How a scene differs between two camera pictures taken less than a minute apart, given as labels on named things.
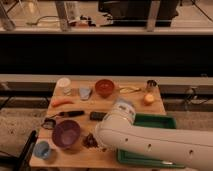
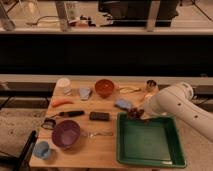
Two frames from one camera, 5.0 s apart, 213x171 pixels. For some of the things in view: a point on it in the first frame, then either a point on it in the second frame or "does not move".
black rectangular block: x=97 y=116 does not move
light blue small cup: x=84 y=93 does not move
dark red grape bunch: x=90 y=141 → x=135 y=113
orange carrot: x=58 y=102 does not move
